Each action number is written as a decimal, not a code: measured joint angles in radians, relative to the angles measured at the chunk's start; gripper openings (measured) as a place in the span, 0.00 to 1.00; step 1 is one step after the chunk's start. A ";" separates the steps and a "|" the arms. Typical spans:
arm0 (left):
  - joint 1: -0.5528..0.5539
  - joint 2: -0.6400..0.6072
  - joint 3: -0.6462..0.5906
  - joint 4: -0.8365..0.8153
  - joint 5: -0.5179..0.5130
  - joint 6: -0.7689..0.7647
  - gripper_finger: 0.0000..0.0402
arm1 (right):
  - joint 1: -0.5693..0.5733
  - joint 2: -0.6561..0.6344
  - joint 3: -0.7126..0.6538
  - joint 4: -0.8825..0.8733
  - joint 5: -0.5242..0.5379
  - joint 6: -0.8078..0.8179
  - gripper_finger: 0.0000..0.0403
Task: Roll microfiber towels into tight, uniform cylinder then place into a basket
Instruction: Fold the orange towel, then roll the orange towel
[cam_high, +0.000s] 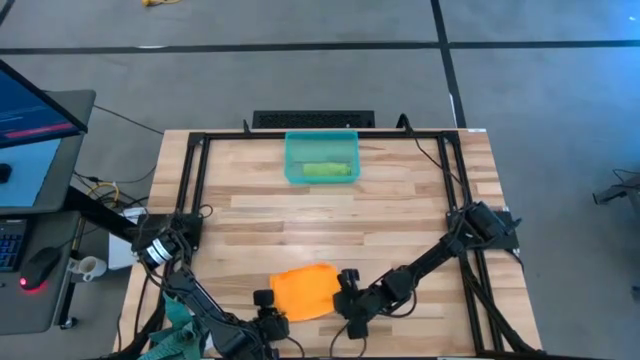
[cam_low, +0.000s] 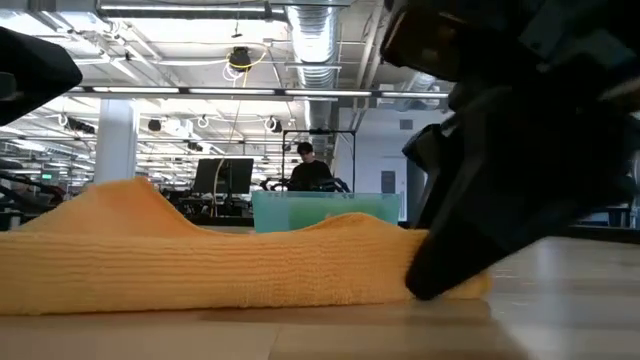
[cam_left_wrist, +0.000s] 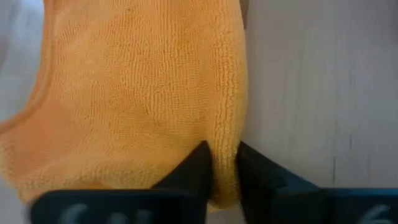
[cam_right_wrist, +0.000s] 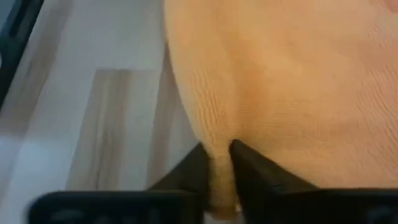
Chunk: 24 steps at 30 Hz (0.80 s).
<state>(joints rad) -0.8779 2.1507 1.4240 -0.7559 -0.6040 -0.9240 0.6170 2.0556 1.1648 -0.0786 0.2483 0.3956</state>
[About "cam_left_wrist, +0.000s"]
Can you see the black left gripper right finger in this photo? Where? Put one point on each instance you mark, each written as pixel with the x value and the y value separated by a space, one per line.
pixel 264 193

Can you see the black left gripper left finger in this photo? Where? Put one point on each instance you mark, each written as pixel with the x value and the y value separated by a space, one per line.
pixel 192 180

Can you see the orange microfiber towel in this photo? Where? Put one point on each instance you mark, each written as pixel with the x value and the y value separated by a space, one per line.
pixel 124 93

